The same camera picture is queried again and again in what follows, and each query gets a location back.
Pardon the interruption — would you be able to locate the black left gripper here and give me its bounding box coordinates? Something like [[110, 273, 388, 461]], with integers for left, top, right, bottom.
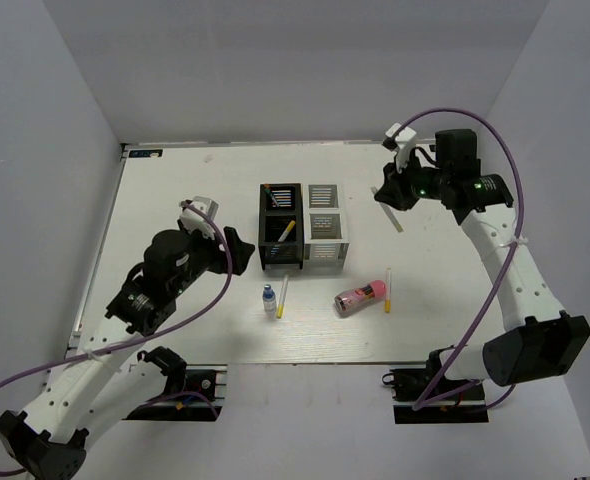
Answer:
[[170, 218, 255, 297]]

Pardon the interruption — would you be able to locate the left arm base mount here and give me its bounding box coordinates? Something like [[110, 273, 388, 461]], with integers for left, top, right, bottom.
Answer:
[[125, 365, 227, 423]]

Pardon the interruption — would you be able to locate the pale yellow capped white marker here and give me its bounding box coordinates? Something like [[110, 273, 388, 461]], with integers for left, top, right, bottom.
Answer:
[[377, 201, 403, 233]]

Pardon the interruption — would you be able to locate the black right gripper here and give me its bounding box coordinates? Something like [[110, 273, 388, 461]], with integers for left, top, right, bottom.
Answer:
[[375, 152, 450, 212]]

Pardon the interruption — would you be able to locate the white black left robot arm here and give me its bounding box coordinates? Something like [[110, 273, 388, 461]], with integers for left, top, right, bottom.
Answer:
[[0, 223, 255, 479]]

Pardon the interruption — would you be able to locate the white slotted pen holder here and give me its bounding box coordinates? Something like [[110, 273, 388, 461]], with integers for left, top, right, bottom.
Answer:
[[304, 183, 350, 269]]

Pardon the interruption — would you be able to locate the pink capped glue bottle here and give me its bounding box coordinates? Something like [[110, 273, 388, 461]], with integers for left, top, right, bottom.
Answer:
[[334, 280, 387, 317]]

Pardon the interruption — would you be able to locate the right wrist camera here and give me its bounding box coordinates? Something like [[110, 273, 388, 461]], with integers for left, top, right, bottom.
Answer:
[[382, 123, 417, 173]]

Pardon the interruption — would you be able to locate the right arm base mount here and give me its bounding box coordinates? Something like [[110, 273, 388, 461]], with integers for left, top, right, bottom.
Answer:
[[381, 346, 489, 425]]

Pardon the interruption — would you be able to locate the left blue corner label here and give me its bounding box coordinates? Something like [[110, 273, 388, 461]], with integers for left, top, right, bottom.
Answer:
[[128, 149, 163, 158]]

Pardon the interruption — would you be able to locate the small blue capped bottle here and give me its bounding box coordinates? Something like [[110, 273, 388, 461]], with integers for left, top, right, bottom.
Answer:
[[262, 284, 277, 317]]

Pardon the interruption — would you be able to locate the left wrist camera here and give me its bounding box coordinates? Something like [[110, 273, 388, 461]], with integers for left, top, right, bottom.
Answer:
[[178, 196, 219, 239]]

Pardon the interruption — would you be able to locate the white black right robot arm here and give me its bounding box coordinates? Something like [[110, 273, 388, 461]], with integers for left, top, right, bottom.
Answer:
[[375, 124, 590, 399]]

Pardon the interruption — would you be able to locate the black slotted pen holder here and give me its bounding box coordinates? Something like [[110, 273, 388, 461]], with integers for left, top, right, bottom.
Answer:
[[257, 183, 304, 270]]

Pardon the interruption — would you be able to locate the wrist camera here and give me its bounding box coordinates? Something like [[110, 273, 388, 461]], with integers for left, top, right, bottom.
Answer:
[[178, 196, 219, 239], [382, 123, 417, 173]]

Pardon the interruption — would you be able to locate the orange capped white marker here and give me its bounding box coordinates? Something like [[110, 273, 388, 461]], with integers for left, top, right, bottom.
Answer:
[[384, 267, 392, 314]]

